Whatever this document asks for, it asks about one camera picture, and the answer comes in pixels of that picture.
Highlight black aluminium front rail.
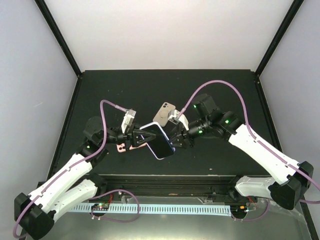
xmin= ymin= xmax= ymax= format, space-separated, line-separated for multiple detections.
xmin=103 ymin=175 xmax=240 ymax=202

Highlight right black frame post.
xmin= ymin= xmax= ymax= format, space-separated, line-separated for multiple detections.
xmin=255 ymin=0 xmax=304 ymax=77

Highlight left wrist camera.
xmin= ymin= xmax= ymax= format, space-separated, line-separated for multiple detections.
xmin=121 ymin=109 xmax=137 ymax=134

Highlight lavender phone case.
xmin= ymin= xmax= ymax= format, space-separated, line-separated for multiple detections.
xmin=139 ymin=122 xmax=177 ymax=160

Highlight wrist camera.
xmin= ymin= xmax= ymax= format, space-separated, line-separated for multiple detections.
xmin=121 ymin=109 xmax=137 ymax=134
xmin=168 ymin=109 xmax=189 ymax=131

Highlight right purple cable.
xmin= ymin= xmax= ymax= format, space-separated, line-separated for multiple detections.
xmin=174 ymin=79 xmax=320 ymax=204

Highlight light blue slotted cable duct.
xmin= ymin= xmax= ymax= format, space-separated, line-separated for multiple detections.
xmin=70 ymin=203 xmax=232 ymax=217

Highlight small circuit board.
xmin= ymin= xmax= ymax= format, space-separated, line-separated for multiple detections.
xmin=91 ymin=203 xmax=110 ymax=212

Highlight pink cased phone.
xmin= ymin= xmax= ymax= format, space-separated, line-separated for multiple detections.
xmin=116 ymin=143 xmax=147 ymax=153

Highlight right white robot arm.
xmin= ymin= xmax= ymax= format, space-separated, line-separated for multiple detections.
xmin=167 ymin=93 xmax=314 ymax=210

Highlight black frame post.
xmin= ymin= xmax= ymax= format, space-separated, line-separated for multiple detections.
xmin=255 ymin=0 xmax=304 ymax=77
xmin=34 ymin=0 xmax=82 ymax=78

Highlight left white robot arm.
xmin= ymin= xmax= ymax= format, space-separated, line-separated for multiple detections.
xmin=14 ymin=116 xmax=156 ymax=240

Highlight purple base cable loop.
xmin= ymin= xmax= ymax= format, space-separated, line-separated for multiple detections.
xmin=89 ymin=189 xmax=140 ymax=223

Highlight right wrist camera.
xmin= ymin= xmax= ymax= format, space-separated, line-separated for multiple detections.
xmin=168 ymin=109 xmax=189 ymax=131

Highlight left black frame post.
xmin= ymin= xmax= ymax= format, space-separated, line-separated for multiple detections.
xmin=34 ymin=0 xmax=82 ymax=78

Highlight beige cased phone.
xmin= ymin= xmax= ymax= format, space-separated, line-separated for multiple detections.
xmin=152 ymin=102 xmax=176 ymax=127

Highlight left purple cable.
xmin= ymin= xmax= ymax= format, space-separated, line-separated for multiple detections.
xmin=12 ymin=99 xmax=131 ymax=238

